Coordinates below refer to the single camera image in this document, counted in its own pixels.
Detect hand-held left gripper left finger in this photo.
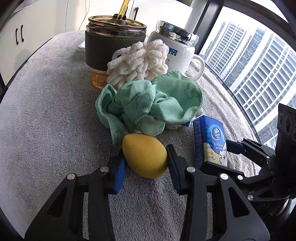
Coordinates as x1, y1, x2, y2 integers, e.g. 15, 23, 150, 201
25, 155, 127, 241

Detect blue tissue packet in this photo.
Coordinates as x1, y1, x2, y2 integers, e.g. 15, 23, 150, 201
193, 115, 228, 171

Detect cream chenille yarn bundle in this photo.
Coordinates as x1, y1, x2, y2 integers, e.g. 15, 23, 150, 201
106, 39, 170, 90

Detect yellow straw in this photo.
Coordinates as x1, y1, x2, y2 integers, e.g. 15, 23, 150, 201
116, 0, 130, 24

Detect grey towel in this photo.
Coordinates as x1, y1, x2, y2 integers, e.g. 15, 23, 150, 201
0, 30, 262, 241

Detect amber tumbler with dark sleeve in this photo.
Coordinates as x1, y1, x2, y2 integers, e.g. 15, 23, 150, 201
85, 15, 147, 90

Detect low white cabinet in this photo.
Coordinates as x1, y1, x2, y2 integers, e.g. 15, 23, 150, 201
0, 0, 70, 79

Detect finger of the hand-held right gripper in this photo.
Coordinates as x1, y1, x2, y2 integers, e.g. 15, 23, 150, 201
203, 161, 266, 186
225, 138, 277, 163

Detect yellow lemon-shaped sponge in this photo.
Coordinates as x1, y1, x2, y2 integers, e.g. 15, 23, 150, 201
122, 133, 169, 179

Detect buildings outside window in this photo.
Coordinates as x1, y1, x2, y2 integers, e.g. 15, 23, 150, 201
201, 5, 296, 149

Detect white mug with chrome lid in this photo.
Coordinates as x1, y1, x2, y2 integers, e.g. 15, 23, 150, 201
146, 20, 205, 81

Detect green printed cloth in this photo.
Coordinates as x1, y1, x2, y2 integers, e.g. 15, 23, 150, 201
95, 71, 204, 149

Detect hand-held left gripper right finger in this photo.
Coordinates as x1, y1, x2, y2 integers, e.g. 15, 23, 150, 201
166, 144, 271, 241

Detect thin white cable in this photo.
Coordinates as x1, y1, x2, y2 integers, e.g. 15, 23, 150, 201
80, 0, 89, 32

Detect dark window frame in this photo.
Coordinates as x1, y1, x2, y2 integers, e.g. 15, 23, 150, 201
193, 0, 225, 56

